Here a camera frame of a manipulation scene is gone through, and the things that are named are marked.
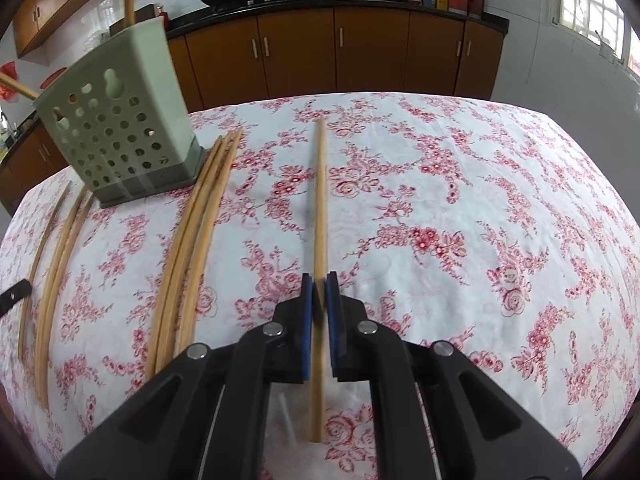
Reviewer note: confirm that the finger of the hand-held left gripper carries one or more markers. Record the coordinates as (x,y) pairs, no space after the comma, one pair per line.
(17,296)

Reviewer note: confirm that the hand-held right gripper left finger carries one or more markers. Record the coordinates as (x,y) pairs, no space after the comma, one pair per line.
(306,330)

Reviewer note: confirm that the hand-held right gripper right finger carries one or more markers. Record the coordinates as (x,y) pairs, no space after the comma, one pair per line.
(334,330)

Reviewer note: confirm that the green perforated utensil holder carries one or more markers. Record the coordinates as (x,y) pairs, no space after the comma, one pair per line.
(145,55)

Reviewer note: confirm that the red floral white tablecloth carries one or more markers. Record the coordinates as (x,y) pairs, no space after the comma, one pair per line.
(450,210)

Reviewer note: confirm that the red plastic bag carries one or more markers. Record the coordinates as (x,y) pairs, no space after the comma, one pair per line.
(7,82)

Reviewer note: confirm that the red plastic basin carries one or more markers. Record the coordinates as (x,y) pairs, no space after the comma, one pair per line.
(54,77)

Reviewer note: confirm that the brown lower kitchen cabinets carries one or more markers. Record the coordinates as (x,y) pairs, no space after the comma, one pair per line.
(300,55)

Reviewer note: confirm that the black kitchen countertop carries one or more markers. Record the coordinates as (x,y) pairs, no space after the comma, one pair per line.
(350,0)

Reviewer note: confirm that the white barred window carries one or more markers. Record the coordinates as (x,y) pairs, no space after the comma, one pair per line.
(590,0)

